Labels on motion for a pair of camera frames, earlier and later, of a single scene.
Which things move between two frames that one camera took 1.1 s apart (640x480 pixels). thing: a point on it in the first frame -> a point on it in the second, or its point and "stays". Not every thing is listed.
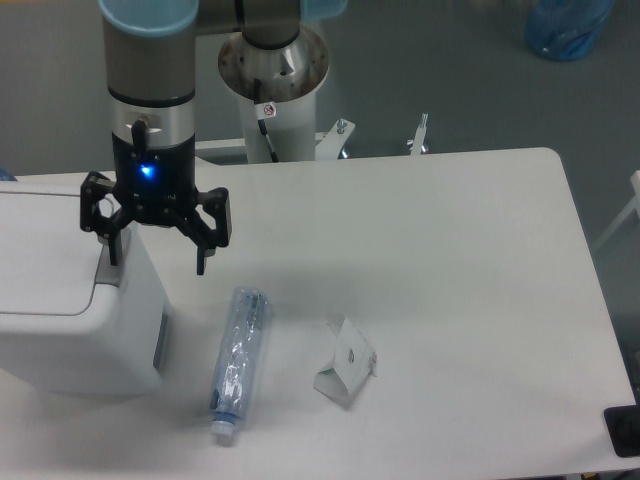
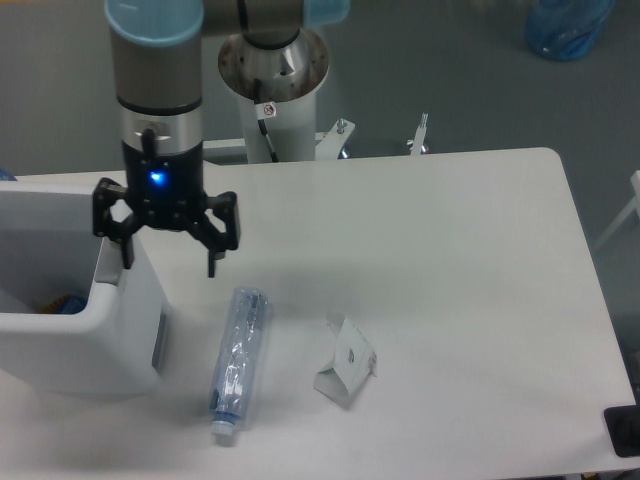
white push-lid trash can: [70, 322] stays
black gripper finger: [102, 213] -> [105, 191]
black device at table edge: [623, 425] stays
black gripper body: [156, 184] stays
